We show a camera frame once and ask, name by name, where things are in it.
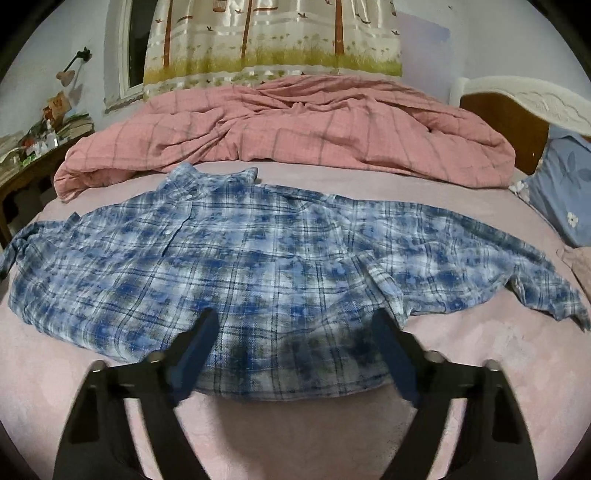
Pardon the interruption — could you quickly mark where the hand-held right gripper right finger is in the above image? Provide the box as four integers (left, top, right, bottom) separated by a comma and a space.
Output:
372, 310, 539, 480

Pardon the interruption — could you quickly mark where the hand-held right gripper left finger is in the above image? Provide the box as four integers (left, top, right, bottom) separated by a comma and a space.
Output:
53, 307, 220, 480

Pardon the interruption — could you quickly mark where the blue plaid shirt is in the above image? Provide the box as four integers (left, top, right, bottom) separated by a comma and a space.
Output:
0, 162, 591, 402

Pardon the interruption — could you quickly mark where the bed with pink sheet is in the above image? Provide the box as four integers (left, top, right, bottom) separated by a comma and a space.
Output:
0, 157, 591, 480

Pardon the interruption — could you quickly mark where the pink cloth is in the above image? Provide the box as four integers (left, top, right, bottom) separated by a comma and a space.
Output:
556, 244, 591, 296

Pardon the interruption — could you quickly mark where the blue floral pillow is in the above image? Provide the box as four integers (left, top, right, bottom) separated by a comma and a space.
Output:
508, 124, 591, 248

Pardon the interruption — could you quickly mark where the wooden desk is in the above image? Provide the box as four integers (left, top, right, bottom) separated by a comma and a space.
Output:
0, 131, 95, 250

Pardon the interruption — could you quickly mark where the pink checked quilt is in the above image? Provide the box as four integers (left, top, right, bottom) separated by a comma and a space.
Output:
53, 75, 516, 204

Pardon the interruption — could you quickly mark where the stack of books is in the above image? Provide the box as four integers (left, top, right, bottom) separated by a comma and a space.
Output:
58, 115, 95, 139

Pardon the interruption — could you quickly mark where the white and wooden headboard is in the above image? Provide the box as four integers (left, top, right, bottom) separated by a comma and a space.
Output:
450, 76, 591, 176

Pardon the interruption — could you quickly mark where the white framed window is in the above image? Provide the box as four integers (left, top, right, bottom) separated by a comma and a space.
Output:
104, 0, 160, 114

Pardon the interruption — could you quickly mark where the tree print curtain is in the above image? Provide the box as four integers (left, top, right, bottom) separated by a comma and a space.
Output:
143, 0, 403, 100

